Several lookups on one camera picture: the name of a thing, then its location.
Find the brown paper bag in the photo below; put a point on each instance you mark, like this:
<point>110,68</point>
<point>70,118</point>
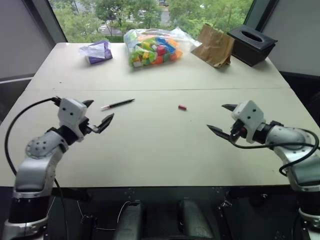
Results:
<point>215,47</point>

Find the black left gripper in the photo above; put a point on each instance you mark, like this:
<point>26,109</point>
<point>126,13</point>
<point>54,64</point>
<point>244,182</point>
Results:
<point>85,127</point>

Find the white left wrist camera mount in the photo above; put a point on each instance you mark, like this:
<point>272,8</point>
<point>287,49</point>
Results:
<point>71,110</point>

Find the dark rounded robot leg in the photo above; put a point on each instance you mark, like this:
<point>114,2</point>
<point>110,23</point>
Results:
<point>195,222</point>
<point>130,222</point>

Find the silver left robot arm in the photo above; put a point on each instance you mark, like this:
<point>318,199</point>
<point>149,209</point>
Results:
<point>37,160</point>

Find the clear bag of colourful blocks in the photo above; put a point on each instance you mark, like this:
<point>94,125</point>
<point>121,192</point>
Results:
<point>152,50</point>

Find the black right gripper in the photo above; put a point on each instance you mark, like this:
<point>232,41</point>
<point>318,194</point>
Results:
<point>237,130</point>

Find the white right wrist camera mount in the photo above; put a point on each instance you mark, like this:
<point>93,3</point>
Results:
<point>250,116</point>

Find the red pen cap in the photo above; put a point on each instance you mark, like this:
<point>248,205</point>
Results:
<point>182,107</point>

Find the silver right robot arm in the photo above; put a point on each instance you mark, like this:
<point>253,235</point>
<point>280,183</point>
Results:
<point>297,150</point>

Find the clear bag with purple item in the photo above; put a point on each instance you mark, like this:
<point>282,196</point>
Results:
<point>97,52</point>

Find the black pen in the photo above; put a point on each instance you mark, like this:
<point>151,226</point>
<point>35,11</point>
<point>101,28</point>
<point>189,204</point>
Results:
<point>117,104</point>

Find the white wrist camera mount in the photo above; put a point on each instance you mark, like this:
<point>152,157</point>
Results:
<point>250,116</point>
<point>71,110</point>

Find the black tissue box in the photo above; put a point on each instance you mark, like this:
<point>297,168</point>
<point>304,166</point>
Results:
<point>252,46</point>

